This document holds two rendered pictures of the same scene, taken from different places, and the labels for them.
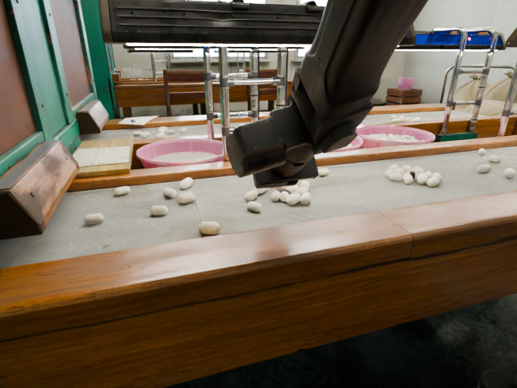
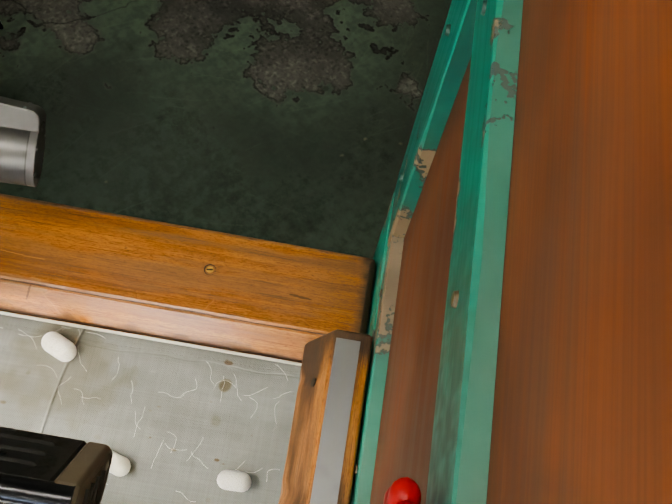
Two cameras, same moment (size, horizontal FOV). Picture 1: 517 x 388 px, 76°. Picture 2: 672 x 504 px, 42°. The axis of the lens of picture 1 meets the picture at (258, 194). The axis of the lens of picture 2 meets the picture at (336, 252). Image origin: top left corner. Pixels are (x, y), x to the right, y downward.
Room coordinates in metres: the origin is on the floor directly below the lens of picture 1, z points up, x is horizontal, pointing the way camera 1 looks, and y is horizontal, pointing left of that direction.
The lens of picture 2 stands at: (0.66, 0.38, 1.58)
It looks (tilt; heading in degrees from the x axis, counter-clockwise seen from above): 65 degrees down; 195
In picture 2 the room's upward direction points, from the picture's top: 12 degrees clockwise
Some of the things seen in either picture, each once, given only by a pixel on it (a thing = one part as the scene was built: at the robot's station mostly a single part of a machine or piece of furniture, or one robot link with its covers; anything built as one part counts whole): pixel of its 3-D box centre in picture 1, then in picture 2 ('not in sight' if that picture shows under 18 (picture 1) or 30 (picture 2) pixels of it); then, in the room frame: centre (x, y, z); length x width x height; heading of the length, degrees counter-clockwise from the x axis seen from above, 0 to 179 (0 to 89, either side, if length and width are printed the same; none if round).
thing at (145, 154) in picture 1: (185, 164); not in sight; (0.94, 0.22, 0.72); 0.27 x 0.27 x 0.10
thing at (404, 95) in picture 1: (403, 96); not in sight; (6.26, -2.63, 0.32); 0.42 x 0.42 x 0.64; 20
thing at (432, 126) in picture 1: (338, 141); not in sight; (1.28, -0.31, 0.71); 1.81 x 0.05 x 0.11; 107
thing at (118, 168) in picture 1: (102, 155); not in sight; (0.88, 0.42, 0.77); 0.33 x 0.15 x 0.01; 17
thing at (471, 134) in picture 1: (451, 86); not in sight; (1.48, -0.82, 0.90); 0.20 x 0.19 x 0.45; 107
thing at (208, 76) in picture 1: (226, 93); not in sight; (1.19, 0.11, 0.90); 0.20 x 0.19 x 0.45; 107
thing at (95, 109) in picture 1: (95, 115); not in sight; (1.19, 0.58, 0.83); 0.30 x 0.06 x 0.07; 17
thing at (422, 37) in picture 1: (444, 41); not in sight; (1.55, -0.79, 1.08); 0.62 x 0.08 x 0.07; 107
